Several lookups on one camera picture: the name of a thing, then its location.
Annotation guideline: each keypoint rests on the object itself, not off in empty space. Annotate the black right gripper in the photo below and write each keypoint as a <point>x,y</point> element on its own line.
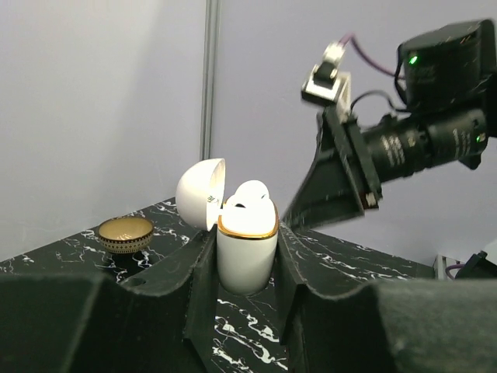
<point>350,166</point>

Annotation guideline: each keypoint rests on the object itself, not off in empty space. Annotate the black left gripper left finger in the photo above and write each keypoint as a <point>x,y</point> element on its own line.
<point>160,320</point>

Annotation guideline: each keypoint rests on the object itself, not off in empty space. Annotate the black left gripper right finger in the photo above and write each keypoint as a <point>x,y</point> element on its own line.
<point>388,322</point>

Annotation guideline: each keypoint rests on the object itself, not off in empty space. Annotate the white earbud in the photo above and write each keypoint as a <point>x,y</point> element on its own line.
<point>249,193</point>

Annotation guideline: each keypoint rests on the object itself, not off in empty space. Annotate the small white square case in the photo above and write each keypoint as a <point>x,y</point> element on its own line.
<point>246,236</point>

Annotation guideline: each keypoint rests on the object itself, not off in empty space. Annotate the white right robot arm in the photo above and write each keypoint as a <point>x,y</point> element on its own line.
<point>446,80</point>

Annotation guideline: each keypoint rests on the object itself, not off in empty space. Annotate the gold bowl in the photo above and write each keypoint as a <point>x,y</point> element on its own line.
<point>125,235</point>

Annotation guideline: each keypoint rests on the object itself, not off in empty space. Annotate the black marbled mat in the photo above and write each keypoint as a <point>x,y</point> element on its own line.
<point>246,334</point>

